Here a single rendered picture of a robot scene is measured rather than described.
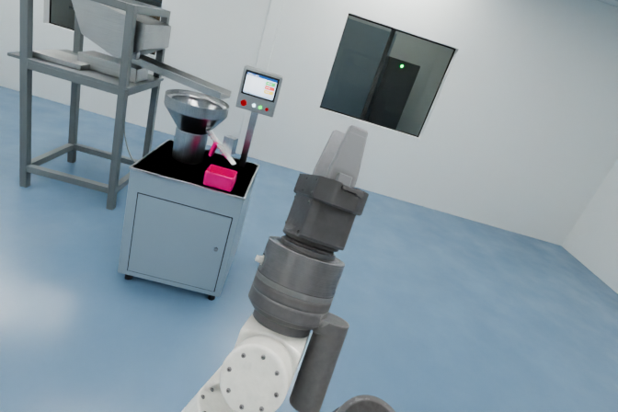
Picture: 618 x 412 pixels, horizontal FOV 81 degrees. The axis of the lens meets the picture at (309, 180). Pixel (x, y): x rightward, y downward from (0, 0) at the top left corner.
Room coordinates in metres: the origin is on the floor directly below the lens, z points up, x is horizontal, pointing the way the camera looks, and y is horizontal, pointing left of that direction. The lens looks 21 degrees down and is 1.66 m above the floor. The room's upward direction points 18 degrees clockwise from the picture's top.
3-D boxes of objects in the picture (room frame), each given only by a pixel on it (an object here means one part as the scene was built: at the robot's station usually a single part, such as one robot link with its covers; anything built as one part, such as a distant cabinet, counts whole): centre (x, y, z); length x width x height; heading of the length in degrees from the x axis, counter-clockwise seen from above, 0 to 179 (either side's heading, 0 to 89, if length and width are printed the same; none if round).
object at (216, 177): (1.83, 0.47, 0.80); 0.16 x 0.12 x 0.09; 96
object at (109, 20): (2.47, 1.45, 0.75); 1.43 x 1.06 x 1.50; 96
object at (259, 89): (2.18, 0.44, 1.07); 0.23 x 0.10 x 0.62; 96
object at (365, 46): (4.70, -0.51, 1.43); 1.38 x 0.01 x 1.16; 96
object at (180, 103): (2.06, 0.69, 0.95); 0.49 x 0.36 x 0.38; 96
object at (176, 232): (2.01, 0.64, 0.38); 0.63 x 0.57 x 0.76; 96
